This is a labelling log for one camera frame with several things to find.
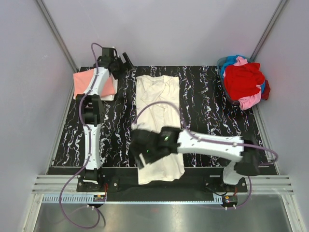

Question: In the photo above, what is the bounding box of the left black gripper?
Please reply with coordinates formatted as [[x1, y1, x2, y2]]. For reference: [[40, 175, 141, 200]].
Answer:
[[111, 53, 135, 80]]

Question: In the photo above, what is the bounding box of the cream white t shirt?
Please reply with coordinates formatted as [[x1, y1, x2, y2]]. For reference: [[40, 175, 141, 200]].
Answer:
[[136, 75, 184, 185]]

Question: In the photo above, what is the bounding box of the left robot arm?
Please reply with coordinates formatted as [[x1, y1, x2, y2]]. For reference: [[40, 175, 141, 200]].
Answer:
[[74, 47, 135, 191]]

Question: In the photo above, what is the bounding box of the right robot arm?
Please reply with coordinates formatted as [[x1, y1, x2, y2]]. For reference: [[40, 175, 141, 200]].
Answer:
[[129, 126, 260, 192]]

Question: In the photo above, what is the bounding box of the folded white t shirt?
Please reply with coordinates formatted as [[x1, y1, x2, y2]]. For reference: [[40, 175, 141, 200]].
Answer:
[[100, 74, 118, 101]]

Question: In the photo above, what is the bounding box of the folded pink t shirt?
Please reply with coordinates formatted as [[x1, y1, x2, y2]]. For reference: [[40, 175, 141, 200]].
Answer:
[[73, 70, 115, 97]]

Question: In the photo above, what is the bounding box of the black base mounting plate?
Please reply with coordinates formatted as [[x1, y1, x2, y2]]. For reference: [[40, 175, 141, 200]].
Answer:
[[77, 167, 248, 193]]

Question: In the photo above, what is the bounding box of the blue t shirt in basket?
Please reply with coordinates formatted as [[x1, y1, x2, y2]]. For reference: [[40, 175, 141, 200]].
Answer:
[[221, 56, 266, 100]]

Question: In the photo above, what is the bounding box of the pink t shirt in basket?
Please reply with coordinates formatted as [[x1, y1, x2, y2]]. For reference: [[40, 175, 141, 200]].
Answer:
[[234, 56, 263, 110]]

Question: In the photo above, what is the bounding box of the red t shirt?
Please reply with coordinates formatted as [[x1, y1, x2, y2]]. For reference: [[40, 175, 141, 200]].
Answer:
[[224, 62, 271, 101]]

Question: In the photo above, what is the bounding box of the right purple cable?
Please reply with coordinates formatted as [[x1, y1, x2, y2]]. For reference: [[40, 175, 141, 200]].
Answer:
[[132, 101, 280, 210]]

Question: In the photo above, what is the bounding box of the purple cable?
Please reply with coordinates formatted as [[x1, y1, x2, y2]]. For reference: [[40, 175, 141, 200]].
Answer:
[[132, 101, 280, 210], [57, 43, 106, 230]]

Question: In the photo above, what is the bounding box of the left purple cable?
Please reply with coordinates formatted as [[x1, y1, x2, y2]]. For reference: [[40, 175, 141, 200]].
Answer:
[[57, 43, 106, 230]]

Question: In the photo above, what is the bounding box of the left aluminium frame post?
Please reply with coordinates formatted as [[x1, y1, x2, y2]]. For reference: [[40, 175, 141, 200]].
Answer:
[[34, 0, 78, 72]]

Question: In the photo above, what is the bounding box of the aluminium frame post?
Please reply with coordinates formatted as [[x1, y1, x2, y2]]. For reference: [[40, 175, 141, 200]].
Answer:
[[250, 0, 290, 61], [34, 0, 78, 72]]

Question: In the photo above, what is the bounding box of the aluminium rail front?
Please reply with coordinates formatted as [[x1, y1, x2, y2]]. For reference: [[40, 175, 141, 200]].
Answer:
[[32, 175, 294, 194]]

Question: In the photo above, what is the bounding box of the white slotted cable duct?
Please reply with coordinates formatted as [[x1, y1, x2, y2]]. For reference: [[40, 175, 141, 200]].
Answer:
[[42, 194, 223, 204]]

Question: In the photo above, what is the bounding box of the right aluminium frame post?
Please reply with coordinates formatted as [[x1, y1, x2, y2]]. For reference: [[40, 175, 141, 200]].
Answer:
[[250, 0, 290, 61]]

